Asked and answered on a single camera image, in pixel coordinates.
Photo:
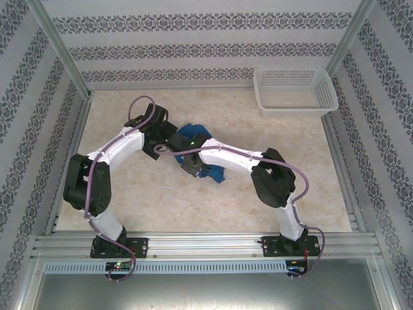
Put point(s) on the blue long pants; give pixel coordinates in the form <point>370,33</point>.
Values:
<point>197,131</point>

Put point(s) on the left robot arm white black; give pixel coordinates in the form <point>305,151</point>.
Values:
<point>124,145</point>

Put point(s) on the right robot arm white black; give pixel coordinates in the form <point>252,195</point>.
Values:
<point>232,158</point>

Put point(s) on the white plastic mesh basket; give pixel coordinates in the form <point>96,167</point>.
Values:
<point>295,93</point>

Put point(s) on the aluminium mounting rail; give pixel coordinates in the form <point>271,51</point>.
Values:
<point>206,245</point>

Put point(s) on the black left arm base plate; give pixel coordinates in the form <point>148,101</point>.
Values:
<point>138,247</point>

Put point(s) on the aluminium frame post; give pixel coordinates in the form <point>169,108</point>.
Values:
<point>63,45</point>
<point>351,35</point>

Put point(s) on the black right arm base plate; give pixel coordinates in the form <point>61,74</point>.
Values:
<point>269,247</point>

